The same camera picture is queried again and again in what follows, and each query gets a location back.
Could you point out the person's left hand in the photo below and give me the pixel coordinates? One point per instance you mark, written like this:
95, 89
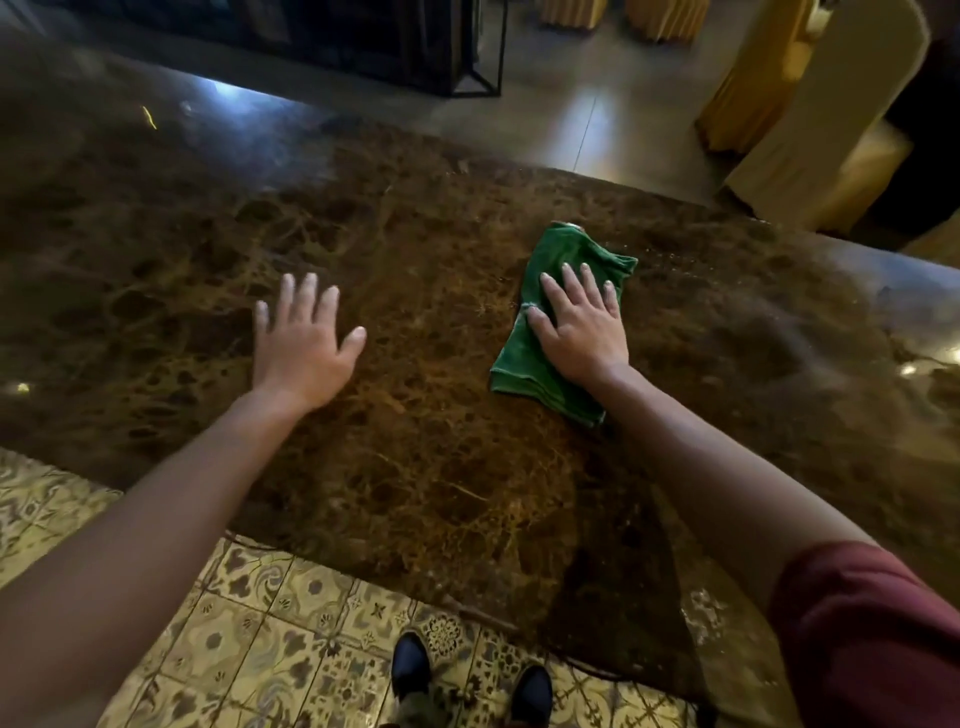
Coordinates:
298, 358

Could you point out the person's right hand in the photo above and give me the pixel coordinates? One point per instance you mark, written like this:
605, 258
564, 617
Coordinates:
586, 335

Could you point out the person's left middle finger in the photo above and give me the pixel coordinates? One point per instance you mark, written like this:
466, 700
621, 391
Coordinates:
305, 296

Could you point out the person's right little finger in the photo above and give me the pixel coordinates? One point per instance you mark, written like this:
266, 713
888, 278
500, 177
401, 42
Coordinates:
612, 297

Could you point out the person's right thumb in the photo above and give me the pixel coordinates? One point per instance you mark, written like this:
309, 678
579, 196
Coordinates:
541, 326

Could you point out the person's right middle finger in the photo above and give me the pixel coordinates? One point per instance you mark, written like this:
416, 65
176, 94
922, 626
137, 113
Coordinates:
576, 286

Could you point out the person's left little finger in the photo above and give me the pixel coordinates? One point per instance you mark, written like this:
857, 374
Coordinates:
262, 321

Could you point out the person's left thumb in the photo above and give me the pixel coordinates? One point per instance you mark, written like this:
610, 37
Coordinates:
349, 347

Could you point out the green cleaning cloth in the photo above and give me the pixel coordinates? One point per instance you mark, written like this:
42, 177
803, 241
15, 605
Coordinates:
547, 259

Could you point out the person's left forearm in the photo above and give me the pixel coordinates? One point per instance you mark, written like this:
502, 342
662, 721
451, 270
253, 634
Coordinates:
142, 540

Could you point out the person's right forearm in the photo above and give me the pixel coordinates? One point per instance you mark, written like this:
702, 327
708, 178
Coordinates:
720, 487

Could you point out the yellow covered chair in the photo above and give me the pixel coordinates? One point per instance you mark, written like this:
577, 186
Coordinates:
754, 75

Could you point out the cream covered chair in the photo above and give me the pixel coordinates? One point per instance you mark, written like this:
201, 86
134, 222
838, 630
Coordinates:
825, 127

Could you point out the yellow skirted table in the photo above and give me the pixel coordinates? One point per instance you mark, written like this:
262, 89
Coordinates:
574, 11
667, 16

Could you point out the black left shoe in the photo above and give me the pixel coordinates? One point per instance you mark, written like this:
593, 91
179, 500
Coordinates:
411, 666

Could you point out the black shoe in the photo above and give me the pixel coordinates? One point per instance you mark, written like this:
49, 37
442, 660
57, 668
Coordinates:
411, 666
532, 694

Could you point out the black right shoe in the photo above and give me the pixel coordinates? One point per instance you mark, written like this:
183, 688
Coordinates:
532, 694

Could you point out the dark red sleeve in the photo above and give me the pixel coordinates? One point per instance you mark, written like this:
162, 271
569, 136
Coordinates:
874, 637

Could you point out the black metal frame cabinet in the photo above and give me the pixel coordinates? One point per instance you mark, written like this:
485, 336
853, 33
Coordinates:
300, 37

